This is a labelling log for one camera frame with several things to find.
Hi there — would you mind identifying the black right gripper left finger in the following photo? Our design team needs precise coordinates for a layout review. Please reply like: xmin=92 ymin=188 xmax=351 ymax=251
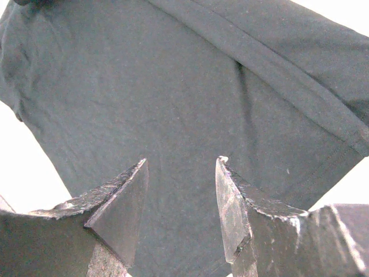
xmin=1 ymin=159 xmax=149 ymax=276

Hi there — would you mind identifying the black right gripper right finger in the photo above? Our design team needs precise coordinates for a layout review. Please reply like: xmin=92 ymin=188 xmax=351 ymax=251
xmin=215 ymin=156 xmax=366 ymax=276

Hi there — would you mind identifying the black t shirt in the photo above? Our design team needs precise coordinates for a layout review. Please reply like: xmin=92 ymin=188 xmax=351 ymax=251
xmin=1 ymin=1 xmax=368 ymax=276

